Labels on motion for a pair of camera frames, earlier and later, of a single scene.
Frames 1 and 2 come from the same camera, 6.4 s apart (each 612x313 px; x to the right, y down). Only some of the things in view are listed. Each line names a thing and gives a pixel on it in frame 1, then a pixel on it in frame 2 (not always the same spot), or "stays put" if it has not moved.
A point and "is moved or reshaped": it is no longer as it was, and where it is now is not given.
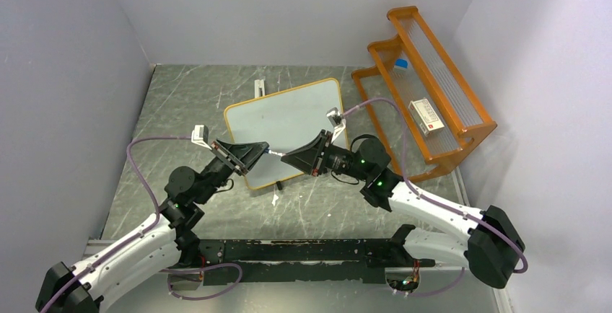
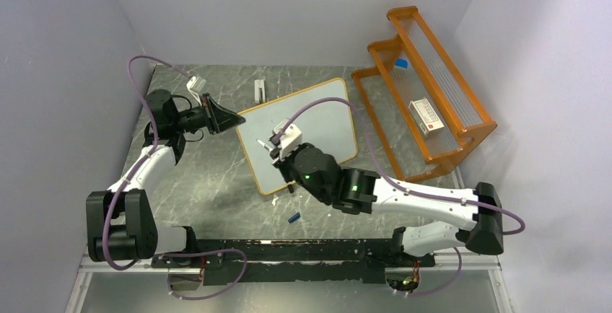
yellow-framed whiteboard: [283, 119] is moved or reshaped
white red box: [425, 116] stays put
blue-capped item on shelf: [401, 64] stays put
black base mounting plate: [281, 261] stays put
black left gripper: [242, 155] -> [218, 118]
